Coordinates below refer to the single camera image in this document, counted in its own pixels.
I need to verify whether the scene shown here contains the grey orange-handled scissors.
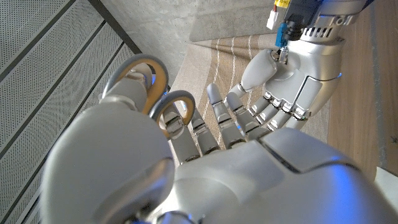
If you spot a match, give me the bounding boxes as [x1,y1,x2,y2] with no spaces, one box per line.
[101,53,197,141]

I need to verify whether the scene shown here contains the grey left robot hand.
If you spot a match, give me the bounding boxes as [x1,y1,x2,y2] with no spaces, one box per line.
[40,63,398,224]

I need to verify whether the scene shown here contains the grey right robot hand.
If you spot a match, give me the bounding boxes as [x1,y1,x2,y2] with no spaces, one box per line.
[228,26,346,131]

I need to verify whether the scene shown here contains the white tissue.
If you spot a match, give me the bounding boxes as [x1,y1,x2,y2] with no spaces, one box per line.
[373,167,398,215]

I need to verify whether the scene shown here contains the grey tape outline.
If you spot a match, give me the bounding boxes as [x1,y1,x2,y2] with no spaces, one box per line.
[369,0,388,169]

